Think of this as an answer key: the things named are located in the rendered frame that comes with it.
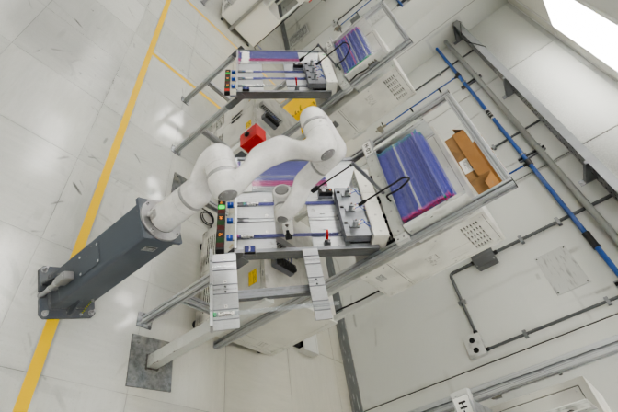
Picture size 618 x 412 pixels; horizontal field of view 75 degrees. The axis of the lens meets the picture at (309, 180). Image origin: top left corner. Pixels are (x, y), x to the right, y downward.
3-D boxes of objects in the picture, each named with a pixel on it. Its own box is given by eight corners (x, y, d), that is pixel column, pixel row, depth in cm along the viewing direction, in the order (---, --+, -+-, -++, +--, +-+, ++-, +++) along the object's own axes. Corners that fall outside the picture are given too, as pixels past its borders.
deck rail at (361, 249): (234, 260, 191) (234, 253, 187) (234, 257, 192) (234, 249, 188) (377, 255, 202) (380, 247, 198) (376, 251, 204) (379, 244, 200)
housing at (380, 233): (368, 253, 204) (374, 235, 194) (349, 187, 239) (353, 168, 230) (383, 252, 205) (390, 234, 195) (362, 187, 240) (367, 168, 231)
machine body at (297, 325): (187, 332, 231) (265, 286, 209) (196, 237, 282) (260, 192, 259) (264, 360, 270) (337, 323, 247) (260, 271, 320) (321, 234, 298)
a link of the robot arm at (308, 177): (329, 189, 161) (285, 228, 177) (327, 164, 172) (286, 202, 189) (312, 179, 157) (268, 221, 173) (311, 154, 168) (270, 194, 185)
